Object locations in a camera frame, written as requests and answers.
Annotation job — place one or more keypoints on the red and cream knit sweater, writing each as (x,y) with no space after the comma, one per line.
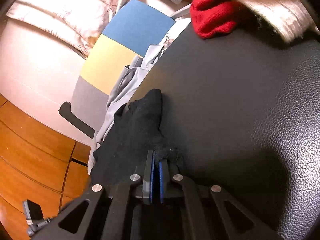
(290,19)

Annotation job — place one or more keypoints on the grey yellow blue chair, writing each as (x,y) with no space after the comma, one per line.
(133,32)

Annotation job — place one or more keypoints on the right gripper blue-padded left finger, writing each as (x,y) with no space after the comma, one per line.
(101,212)

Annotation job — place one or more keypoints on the light grey hoodie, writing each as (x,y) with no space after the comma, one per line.
(130,79)

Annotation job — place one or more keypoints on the black knit sweater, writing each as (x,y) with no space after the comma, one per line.
(135,131)

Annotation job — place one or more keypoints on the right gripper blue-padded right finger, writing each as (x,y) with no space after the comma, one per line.
(208,212)

